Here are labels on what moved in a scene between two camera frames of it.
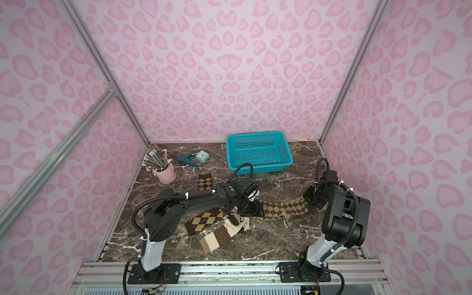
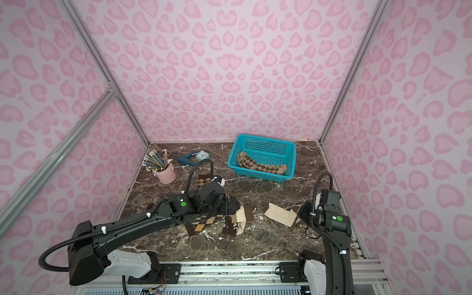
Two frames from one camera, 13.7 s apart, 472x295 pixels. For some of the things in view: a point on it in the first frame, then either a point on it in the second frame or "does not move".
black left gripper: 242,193 to 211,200
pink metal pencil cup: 167,175 does not move
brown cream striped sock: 233,224 to 289,217
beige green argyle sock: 284,211 to 245,161
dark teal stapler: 185,158 does not move
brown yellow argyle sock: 204,182 does not move
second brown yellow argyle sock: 204,220 does not move
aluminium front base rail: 347,278 does not move
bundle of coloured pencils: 153,162 does not move
